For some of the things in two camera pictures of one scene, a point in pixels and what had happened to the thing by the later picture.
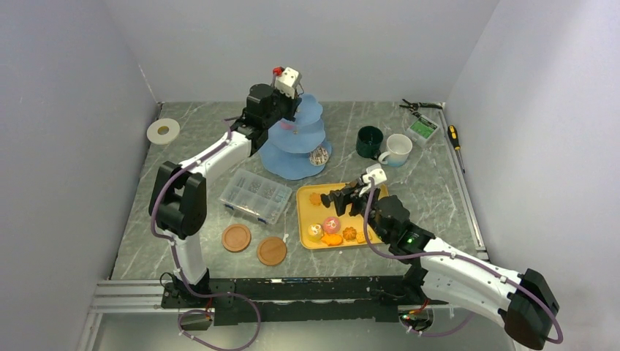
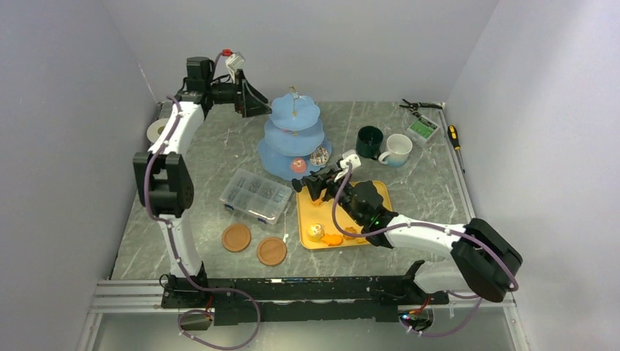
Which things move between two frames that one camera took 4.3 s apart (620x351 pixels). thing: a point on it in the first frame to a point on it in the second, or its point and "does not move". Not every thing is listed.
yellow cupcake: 315,231 does not move
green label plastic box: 422,129 does not move
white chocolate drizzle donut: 318,156 does not move
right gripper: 346,197 to 325,180
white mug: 398,148 does not move
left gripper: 293,104 to 250,102
